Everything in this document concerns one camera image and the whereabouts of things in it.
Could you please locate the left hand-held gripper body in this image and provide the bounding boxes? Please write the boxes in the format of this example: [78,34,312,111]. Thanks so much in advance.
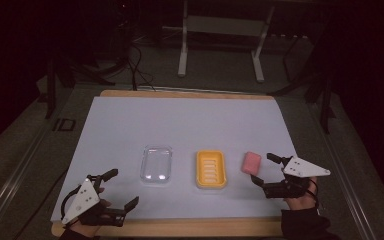
[61,174,128,228]

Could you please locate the yellow soap dish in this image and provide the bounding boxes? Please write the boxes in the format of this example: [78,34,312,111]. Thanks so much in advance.
[195,149,228,190]

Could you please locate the pink soap bar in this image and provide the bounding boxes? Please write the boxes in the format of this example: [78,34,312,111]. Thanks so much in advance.
[240,151,262,175]

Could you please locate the white table mat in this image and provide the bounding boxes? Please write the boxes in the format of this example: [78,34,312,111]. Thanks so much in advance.
[50,96,298,223]

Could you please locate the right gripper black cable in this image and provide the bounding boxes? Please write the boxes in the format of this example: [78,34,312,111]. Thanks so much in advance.
[307,179,322,216]

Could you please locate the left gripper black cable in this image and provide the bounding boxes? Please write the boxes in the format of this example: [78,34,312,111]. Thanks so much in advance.
[60,184,83,220]

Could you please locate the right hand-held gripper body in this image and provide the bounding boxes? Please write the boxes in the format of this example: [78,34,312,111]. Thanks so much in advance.
[262,155,332,200]

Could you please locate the clear plastic soap box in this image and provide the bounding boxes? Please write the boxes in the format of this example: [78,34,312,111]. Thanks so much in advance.
[139,144,174,186]

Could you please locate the black floor cables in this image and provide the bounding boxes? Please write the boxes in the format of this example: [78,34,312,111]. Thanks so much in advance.
[125,42,157,92]

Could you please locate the person's left hand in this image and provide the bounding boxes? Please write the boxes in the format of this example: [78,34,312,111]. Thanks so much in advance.
[68,187,113,237]

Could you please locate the person's right hand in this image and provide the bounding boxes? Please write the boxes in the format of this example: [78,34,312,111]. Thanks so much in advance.
[283,177,318,211]

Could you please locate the white metal stand frame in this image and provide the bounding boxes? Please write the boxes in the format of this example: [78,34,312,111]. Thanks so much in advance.
[177,0,277,84]

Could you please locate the black rectangular floor frame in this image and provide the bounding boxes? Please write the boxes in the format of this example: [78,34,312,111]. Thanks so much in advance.
[53,117,77,132]

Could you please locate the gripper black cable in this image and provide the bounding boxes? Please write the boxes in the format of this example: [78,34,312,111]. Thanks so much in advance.
[60,184,83,220]
[307,179,322,216]

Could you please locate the black metal stand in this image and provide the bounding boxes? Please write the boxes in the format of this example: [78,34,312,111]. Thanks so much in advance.
[44,59,58,120]

